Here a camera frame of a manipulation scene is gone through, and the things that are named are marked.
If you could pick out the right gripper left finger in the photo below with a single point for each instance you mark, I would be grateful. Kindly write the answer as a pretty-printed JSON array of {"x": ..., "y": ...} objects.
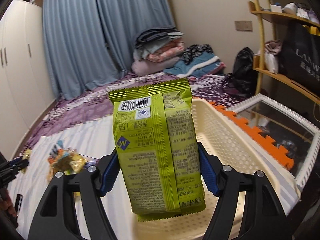
[{"x": 55, "y": 216}]

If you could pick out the white wardrobe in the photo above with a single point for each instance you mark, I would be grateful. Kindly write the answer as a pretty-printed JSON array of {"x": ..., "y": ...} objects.
[{"x": 26, "y": 90}]

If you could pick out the pink cloth on shelf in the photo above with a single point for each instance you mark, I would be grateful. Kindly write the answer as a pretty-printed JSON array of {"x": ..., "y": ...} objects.
[{"x": 273, "y": 47}]

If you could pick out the leopard print cloth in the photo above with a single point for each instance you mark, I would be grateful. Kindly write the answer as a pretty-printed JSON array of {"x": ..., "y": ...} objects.
[{"x": 194, "y": 51}]

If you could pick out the black backpack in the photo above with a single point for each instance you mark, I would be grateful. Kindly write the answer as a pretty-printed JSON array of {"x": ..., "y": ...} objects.
[{"x": 242, "y": 82}]

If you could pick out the orange foam puzzle mat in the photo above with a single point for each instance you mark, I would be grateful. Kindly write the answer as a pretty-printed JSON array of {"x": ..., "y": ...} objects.
[{"x": 250, "y": 132}]

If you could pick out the purple floral bed cover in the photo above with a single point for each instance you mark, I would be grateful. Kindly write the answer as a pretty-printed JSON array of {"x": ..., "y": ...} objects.
[{"x": 94, "y": 104}]

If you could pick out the person's left hand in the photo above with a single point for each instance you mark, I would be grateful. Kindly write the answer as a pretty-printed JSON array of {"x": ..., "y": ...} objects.
[{"x": 6, "y": 203}]

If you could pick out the light blue bread bag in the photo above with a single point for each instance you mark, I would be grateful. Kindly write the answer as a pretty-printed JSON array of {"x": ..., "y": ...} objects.
[{"x": 59, "y": 159}]

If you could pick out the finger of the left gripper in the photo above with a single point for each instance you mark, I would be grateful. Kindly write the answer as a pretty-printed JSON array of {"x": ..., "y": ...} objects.
[{"x": 10, "y": 169}]

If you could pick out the clear cookie bag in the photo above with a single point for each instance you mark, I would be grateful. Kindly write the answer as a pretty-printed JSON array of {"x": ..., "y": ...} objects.
[{"x": 78, "y": 161}]

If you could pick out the cream perforated plastic basket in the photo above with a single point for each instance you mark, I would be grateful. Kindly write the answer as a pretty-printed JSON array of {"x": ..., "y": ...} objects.
[{"x": 242, "y": 193}]

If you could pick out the wooden shelf unit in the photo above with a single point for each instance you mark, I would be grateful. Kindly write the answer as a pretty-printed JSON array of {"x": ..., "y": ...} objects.
[{"x": 261, "y": 62}]

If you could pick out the white sneakers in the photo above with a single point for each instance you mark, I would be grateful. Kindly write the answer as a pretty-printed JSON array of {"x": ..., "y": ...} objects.
[{"x": 300, "y": 10}]

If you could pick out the blue white blanket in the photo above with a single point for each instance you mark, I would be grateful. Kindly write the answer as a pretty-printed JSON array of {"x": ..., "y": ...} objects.
[{"x": 206, "y": 63}]

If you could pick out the wall outlet plate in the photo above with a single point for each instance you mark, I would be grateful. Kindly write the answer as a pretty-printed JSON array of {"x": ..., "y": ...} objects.
[{"x": 243, "y": 26}]

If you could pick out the folded quilt stack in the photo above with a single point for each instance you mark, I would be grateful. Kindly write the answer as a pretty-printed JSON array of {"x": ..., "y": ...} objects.
[{"x": 156, "y": 49}]

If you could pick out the large green snack bag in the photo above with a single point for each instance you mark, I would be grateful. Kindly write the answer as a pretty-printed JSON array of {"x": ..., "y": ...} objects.
[{"x": 156, "y": 144}]

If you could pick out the blue curtain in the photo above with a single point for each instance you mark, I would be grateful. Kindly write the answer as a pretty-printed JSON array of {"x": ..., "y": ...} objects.
[{"x": 89, "y": 43}]

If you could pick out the black Lanwei shopping bag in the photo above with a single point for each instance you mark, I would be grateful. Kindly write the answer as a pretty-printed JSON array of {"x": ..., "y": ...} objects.
[{"x": 299, "y": 56}]

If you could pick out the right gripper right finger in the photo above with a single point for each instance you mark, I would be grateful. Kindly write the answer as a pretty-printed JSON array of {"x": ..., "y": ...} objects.
[{"x": 263, "y": 216}]

